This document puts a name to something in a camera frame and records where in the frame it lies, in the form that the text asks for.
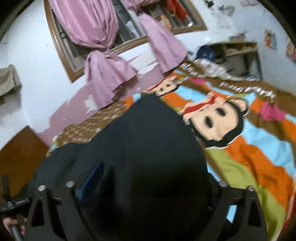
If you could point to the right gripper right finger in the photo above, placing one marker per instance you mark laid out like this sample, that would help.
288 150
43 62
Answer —
237 214

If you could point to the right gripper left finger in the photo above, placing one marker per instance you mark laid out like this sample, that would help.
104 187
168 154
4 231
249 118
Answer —
55 214

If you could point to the large black jacket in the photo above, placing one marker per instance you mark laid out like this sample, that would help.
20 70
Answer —
154 177

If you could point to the person's left hand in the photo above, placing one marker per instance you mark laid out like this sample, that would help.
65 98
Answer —
9 222

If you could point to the wooden headboard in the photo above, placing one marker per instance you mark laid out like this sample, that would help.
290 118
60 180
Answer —
20 158

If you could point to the colourful cartoon monkey bedspread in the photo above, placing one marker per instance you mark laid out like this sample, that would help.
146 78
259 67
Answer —
246 127

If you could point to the wooden shelf unit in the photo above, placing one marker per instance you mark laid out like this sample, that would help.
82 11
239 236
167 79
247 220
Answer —
239 58

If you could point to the dark blue cap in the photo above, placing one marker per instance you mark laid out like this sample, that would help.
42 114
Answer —
206 52

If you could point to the right pink curtain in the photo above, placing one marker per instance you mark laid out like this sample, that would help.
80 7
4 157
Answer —
167 49

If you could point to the pink curtain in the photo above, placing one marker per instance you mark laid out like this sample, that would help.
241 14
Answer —
94 25
167 49

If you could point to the left pink curtain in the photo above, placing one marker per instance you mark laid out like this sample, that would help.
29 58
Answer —
94 25

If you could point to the wooden framed barred window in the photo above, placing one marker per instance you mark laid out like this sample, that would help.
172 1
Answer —
131 32

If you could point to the red hanging tassel ornament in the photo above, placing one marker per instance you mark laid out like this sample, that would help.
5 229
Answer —
176 9

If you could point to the beige cloth on wall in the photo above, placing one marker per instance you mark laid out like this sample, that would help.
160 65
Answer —
9 80

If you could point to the wall posters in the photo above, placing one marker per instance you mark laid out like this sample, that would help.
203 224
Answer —
270 39

